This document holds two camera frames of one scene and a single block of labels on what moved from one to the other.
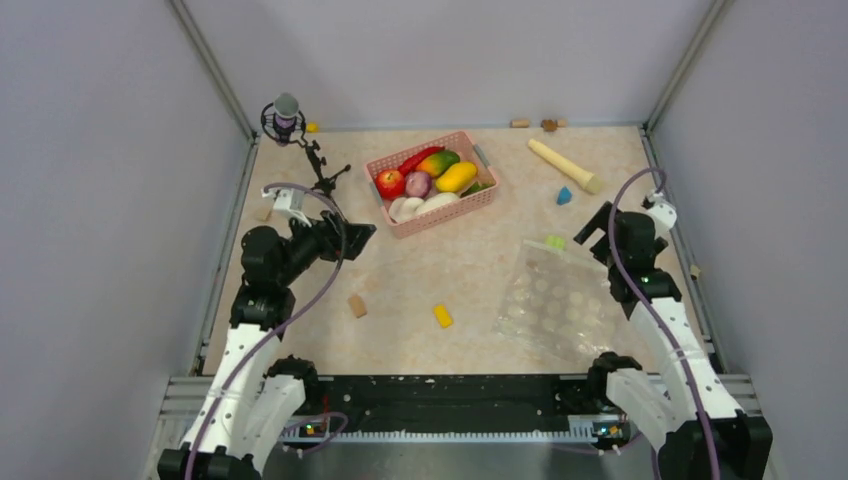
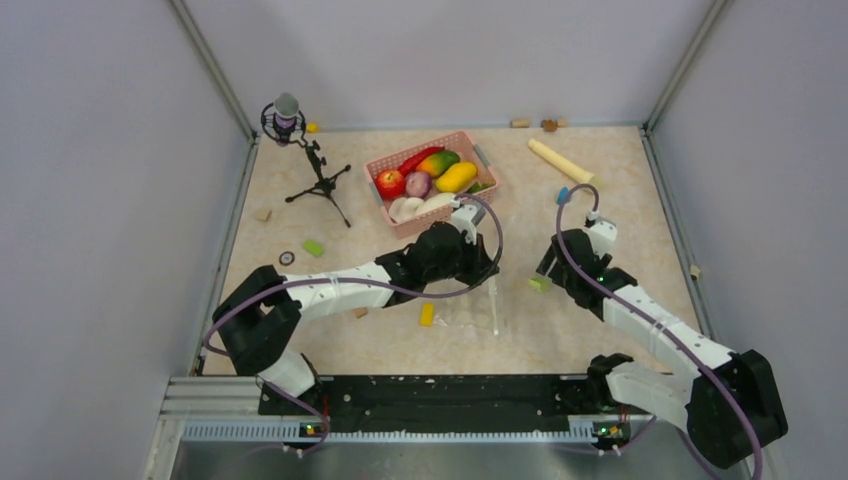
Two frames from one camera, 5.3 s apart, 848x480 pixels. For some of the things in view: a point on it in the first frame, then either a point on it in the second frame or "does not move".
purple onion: [417, 184] does not move
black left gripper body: [329, 247] → [464, 264]
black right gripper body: [602, 248] → [557, 272]
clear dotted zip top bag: [563, 303] → [473, 311]
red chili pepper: [411, 162] does not move
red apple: [390, 184] does not move
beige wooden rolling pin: [588, 180] does not move
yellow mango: [456, 177] does not move
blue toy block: [564, 195] does not move
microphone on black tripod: [283, 121] does not move
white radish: [435, 201] does not move
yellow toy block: [442, 315] → [427, 314]
